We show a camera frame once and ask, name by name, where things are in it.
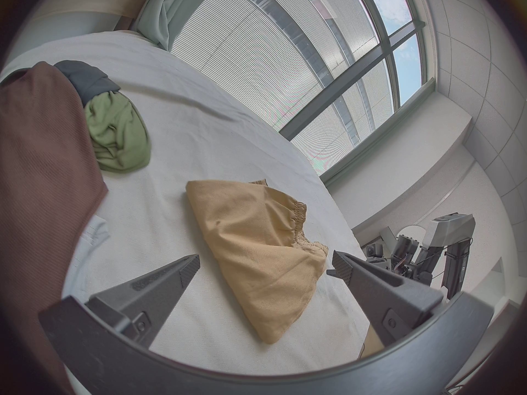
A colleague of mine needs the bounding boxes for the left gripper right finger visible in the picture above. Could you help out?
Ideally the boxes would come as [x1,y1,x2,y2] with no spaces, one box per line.
[331,250,446,350]

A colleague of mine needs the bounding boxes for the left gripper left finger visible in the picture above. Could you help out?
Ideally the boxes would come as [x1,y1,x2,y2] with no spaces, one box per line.
[84,253,201,347]

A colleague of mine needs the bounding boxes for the yellow shorts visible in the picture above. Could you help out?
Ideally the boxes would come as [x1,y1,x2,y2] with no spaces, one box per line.
[185,178,331,344]

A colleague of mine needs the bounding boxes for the bed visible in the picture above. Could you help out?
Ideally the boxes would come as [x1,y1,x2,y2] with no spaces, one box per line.
[0,0,386,386]

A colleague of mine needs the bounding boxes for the white garment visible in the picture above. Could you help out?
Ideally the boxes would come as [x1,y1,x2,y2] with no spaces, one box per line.
[78,216,111,259]

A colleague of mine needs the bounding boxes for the green garment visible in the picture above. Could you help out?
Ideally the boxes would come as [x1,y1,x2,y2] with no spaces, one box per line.
[84,91,151,174]

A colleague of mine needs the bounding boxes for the brown shorts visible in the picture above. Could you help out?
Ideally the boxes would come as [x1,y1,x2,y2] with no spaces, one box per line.
[0,62,109,388]

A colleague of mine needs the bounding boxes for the window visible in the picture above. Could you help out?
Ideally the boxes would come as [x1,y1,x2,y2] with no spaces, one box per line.
[165,0,438,189]

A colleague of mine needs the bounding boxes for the black garment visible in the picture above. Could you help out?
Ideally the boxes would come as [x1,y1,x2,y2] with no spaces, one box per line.
[54,60,121,108]

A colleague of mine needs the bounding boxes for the grey-green curtain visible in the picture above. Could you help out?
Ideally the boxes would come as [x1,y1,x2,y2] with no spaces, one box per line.
[136,0,220,51]

